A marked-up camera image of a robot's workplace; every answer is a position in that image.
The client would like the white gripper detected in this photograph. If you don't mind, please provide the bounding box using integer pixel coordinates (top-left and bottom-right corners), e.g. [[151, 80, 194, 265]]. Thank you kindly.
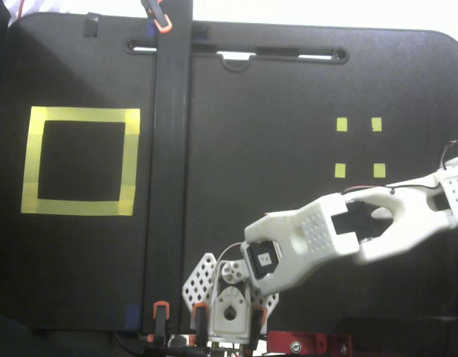
[[442, 155, 458, 176]]

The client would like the red screw clamp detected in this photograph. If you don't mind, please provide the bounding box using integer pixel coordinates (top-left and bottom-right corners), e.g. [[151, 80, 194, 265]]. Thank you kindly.
[[266, 329, 353, 357]]

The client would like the black tape piece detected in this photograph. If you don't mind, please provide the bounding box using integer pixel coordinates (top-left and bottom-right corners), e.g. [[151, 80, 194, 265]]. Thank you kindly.
[[83, 12, 100, 38]]

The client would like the orange black spring clamp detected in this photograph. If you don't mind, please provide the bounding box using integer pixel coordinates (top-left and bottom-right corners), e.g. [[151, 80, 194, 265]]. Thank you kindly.
[[141, 0, 173, 35], [191, 303, 210, 345], [146, 300, 171, 345]]

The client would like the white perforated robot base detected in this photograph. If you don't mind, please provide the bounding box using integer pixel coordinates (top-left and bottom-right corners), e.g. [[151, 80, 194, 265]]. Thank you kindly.
[[181, 251, 280, 344]]

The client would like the white striped cloth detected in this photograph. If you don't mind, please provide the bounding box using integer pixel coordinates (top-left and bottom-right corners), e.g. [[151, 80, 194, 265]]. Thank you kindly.
[[1, 0, 74, 27]]

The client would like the yellow tape square outline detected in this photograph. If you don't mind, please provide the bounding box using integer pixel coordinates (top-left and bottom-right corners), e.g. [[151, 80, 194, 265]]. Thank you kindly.
[[20, 106, 141, 216]]

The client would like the long black table strip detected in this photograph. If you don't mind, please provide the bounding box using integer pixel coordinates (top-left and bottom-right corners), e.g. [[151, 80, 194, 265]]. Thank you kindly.
[[141, 0, 196, 335]]

